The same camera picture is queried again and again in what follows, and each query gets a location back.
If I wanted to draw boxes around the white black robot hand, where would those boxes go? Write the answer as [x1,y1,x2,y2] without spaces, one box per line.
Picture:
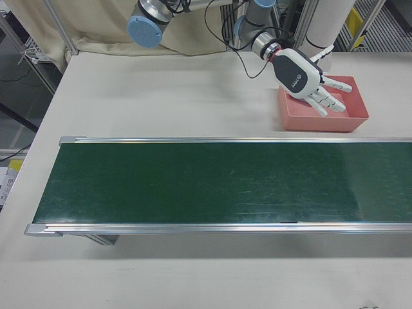
[272,44,353,117]

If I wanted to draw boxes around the beige cloth curtain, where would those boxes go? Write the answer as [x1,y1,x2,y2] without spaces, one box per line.
[41,0,239,57]

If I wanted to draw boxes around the black robot signal cable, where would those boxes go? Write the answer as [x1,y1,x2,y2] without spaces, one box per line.
[205,0,292,80]

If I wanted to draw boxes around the metal shelf rack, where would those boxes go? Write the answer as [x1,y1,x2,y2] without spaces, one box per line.
[0,9,64,133]

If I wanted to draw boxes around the green conveyor belt aluminium rails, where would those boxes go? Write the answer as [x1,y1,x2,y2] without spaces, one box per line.
[24,135,412,247]

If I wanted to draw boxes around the pink plastic box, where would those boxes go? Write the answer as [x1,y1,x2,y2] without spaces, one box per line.
[277,75,370,133]

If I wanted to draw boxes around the silver aluminium frame upright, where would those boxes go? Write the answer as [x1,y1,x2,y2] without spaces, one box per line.
[294,0,320,50]

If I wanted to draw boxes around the cardboard box with papers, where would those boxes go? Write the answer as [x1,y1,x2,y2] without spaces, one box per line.
[0,156,25,211]

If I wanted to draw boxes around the white cylinder column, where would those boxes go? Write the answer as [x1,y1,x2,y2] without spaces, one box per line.
[304,0,355,57]

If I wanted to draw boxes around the aluminium corner post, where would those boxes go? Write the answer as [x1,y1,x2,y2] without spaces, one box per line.
[44,0,80,57]

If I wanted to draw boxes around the grey ribbed grating panel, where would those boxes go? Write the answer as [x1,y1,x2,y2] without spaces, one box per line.
[334,0,412,53]

